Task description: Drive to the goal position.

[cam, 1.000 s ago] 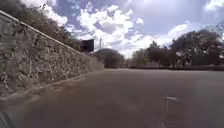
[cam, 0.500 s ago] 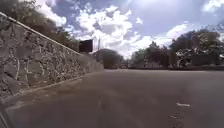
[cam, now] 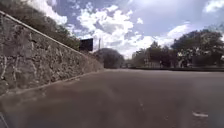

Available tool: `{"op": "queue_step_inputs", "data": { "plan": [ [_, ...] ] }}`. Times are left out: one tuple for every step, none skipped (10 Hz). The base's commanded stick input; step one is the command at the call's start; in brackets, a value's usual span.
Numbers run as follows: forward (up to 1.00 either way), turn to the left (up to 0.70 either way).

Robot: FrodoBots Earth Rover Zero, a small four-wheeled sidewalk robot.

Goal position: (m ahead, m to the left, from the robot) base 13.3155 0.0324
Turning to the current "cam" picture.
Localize round dark tree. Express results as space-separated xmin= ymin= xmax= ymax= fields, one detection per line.
xmin=93 ymin=47 xmax=126 ymax=70

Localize high stone wall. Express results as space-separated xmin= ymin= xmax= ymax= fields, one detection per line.
xmin=0 ymin=9 xmax=105 ymax=98

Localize grey asphalt road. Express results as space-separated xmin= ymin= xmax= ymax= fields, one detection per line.
xmin=0 ymin=68 xmax=224 ymax=128

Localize pole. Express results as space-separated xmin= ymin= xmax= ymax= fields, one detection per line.
xmin=97 ymin=37 xmax=102 ymax=51

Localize bushes above wall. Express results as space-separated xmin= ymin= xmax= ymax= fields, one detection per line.
xmin=0 ymin=0 xmax=83 ymax=51

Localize row of trees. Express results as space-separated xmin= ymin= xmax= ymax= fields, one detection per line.
xmin=129 ymin=28 xmax=224 ymax=69

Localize dark sign board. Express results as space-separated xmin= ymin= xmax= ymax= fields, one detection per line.
xmin=79 ymin=37 xmax=95 ymax=53

